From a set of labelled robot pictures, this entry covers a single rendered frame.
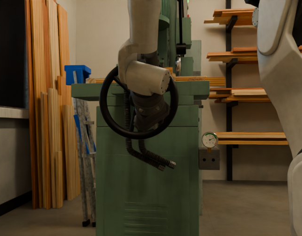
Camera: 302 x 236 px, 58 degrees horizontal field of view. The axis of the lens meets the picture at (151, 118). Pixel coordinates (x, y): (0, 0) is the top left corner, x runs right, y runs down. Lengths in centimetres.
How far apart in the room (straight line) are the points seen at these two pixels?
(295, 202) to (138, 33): 45
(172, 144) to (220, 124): 259
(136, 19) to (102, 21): 345
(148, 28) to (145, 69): 11
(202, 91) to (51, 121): 167
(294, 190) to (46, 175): 220
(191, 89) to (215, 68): 264
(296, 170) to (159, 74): 35
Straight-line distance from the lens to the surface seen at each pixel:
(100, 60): 391
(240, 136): 325
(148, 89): 68
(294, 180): 54
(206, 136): 108
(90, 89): 122
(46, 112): 254
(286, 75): 60
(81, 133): 202
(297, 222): 56
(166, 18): 135
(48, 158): 255
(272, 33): 61
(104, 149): 120
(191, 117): 114
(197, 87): 115
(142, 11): 60
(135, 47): 64
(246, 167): 381
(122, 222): 124
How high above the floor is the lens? 72
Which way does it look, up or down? 2 degrees up
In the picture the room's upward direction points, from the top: straight up
